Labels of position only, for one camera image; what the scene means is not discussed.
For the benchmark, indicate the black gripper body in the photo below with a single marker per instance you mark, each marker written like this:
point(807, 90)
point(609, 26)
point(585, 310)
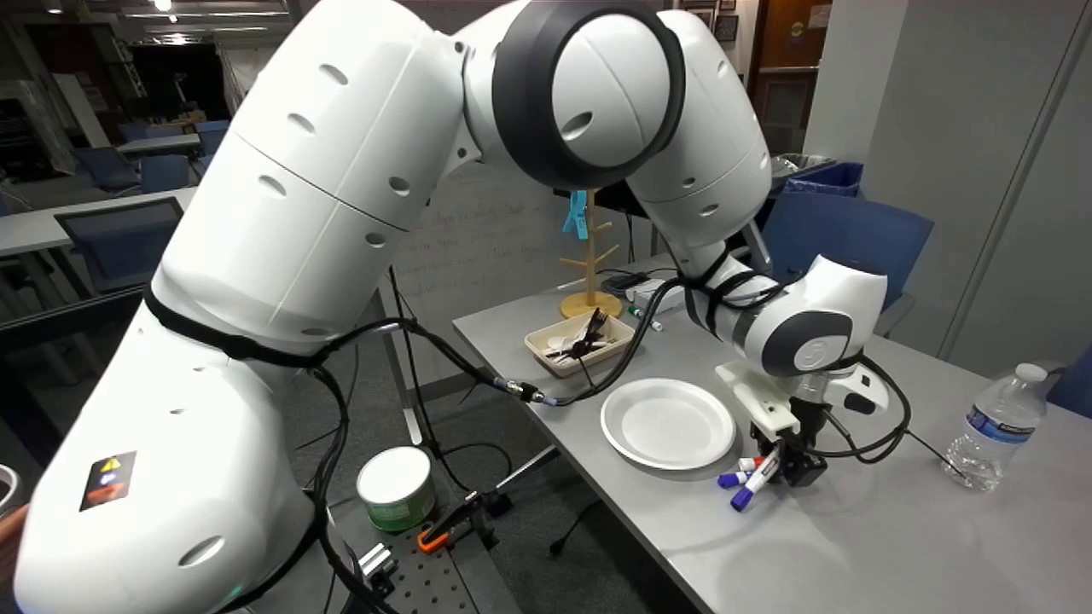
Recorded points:
point(808, 429)

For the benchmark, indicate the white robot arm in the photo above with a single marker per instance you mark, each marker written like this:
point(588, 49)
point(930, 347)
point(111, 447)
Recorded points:
point(342, 173)

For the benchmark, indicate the white foam plate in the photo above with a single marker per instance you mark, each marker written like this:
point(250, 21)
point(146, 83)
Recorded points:
point(667, 423)

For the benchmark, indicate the clear plastic water bottle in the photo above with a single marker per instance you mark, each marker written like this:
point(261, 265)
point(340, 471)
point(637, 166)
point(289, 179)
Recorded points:
point(994, 432)

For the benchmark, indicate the blue office chair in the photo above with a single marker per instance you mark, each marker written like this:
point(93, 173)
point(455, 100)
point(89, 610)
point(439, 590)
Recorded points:
point(1075, 388)
point(853, 240)

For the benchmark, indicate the black clips pile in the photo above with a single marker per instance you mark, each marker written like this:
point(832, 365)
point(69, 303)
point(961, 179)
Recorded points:
point(582, 340)

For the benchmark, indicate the beige tray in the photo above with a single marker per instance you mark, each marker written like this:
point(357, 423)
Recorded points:
point(552, 356)

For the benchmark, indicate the wooden mug tree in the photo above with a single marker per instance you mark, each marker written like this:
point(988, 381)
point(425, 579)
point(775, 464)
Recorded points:
point(591, 283)

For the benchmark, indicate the white cabinet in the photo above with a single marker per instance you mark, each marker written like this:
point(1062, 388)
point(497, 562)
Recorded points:
point(992, 173)

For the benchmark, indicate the light blue clip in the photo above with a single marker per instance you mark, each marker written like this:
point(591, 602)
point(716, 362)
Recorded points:
point(577, 212)

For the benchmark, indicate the green white tub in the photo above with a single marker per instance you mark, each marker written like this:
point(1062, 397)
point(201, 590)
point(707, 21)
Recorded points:
point(397, 490)

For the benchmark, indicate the white background table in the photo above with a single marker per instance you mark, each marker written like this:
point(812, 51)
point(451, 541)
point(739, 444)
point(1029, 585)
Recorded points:
point(36, 228)

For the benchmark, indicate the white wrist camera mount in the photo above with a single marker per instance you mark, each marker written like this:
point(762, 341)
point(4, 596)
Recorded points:
point(759, 399)

